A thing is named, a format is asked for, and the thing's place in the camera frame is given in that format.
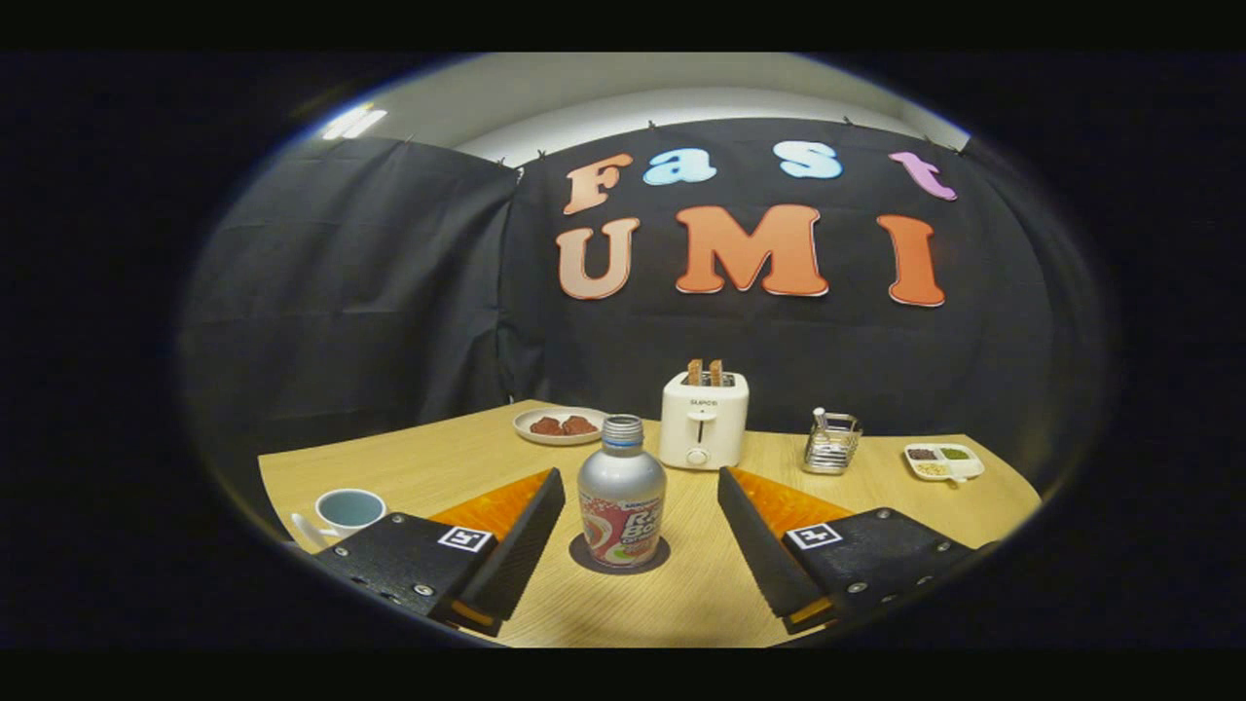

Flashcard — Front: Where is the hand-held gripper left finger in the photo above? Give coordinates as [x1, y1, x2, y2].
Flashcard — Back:
[311, 467, 568, 639]

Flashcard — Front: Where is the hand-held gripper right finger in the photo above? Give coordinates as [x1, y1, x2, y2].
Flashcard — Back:
[717, 466, 979, 634]

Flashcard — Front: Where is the dark round coaster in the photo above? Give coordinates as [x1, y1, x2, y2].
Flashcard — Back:
[568, 531, 672, 575]

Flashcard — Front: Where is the silver juice bottle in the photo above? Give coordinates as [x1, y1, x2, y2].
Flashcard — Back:
[576, 414, 669, 569]

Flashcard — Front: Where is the white cup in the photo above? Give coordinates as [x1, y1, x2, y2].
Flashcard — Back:
[290, 488, 388, 554]

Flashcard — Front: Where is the wooden table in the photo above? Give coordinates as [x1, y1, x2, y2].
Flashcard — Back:
[258, 399, 1043, 648]

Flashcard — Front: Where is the white round plate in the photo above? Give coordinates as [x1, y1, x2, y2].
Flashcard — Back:
[512, 406, 610, 447]

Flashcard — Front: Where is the white toaster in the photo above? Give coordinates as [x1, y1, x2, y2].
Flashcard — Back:
[658, 370, 751, 471]

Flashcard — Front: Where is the white divided condiment dish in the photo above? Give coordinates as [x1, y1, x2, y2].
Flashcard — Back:
[903, 442, 986, 484]

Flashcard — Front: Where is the black backdrop cloth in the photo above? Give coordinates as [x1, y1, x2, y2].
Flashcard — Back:
[180, 117, 1116, 527]

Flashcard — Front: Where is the ceiling light panel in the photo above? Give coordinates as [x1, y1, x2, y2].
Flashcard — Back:
[321, 102, 388, 140]

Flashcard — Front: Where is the metal wire holder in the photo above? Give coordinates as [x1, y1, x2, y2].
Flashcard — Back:
[803, 413, 863, 476]

